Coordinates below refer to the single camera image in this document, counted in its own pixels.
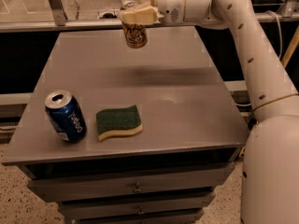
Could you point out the top drawer knob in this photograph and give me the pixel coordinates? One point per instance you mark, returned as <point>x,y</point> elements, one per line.
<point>137,188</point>

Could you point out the green yellow sponge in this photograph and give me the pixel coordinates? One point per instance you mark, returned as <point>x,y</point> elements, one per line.
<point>115,122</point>

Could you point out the drawer knob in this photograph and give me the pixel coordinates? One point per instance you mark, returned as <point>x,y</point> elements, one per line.
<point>137,188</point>
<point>140,211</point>

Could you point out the yellow wooden stand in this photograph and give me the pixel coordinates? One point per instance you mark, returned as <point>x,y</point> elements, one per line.
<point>291,48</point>

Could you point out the orange soda can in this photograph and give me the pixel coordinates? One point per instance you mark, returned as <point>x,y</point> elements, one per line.
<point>135,35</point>

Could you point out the grey drawer cabinet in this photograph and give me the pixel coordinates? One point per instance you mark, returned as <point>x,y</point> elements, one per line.
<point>191,133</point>

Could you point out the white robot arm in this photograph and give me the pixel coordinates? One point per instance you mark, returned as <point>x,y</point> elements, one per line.
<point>270,185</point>

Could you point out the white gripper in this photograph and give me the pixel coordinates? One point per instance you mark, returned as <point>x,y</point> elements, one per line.
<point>170,4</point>

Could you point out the blue Pepsi can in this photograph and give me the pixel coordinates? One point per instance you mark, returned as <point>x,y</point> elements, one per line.
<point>65,116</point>

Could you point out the metal railing frame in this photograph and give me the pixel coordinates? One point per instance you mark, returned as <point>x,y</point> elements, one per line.
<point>62,15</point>

